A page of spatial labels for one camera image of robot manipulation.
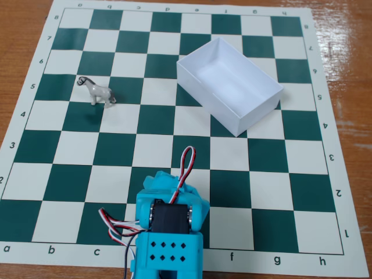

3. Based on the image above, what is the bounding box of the cyan gripper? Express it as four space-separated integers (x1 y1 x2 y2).
143 170 204 204

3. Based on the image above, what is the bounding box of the grey toy horse figurine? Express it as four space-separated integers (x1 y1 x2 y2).
76 76 117 109

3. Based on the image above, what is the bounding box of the white open cardboard box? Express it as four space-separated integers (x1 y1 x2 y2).
176 37 284 137

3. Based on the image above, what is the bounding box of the green and white chess mat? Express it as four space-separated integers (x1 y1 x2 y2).
0 0 370 277

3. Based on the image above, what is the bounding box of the red white black looped servo cable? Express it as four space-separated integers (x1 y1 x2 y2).
170 146 196 204

